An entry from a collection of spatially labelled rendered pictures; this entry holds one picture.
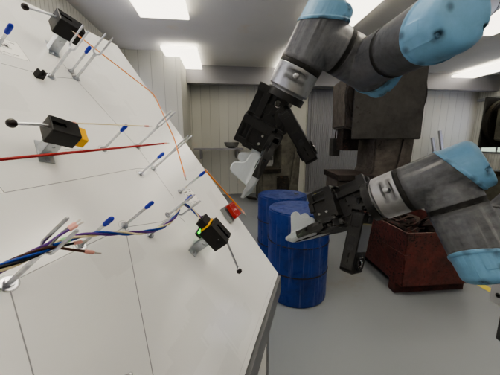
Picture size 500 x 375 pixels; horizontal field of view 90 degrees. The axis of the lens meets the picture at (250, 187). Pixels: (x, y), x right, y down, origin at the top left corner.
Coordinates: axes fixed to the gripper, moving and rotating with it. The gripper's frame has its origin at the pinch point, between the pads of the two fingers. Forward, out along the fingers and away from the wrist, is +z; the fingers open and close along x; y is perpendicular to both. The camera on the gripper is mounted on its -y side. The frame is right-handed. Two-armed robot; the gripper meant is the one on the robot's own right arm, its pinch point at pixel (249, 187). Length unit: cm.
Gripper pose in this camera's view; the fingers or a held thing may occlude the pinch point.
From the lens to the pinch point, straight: 53.5
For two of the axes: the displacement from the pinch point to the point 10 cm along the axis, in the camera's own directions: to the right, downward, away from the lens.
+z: -4.3, 8.2, 3.8
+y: -8.9, -4.5, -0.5
